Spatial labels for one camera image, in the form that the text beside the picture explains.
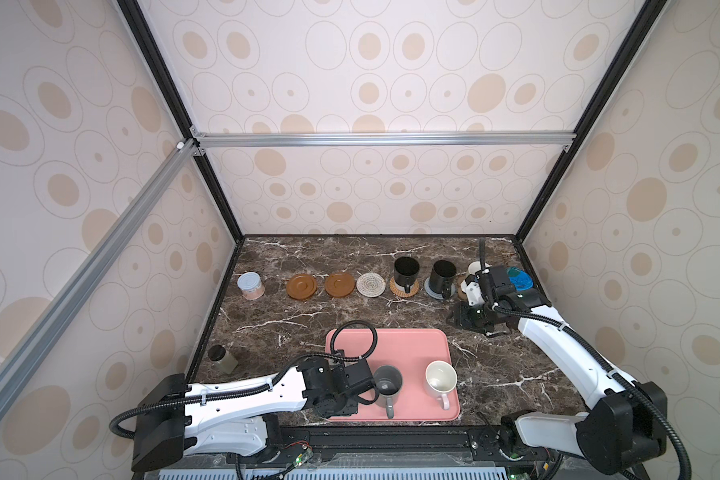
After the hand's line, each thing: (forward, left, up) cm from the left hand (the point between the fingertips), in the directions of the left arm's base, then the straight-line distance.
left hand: (357, 409), depth 74 cm
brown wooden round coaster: (+41, +21, -8) cm, 47 cm away
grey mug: (+8, -8, -3) cm, 12 cm away
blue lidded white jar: (+38, -51, +2) cm, 64 cm away
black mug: (+41, -15, +1) cm, 44 cm away
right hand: (+22, -27, +5) cm, 35 cm away
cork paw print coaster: (+25, -27, +13) cm, 39 cm away
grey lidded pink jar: (+39, +37, -2) cm, 54 cm away
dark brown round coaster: (+42, +8, -8) cm, 43 cm away
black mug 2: (+40, -26, +1) cm, 48 cm away
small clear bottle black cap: (+12, +36, 0) cm, 38 cm away
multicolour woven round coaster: (+42, -3, -8) cm, 43 cm away
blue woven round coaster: (+38, -25, -7) cm, 46 cm away
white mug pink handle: (+8, -23, -4) cm, 24 cm away
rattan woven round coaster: (+39, -18, -6) cm, 43 cm away
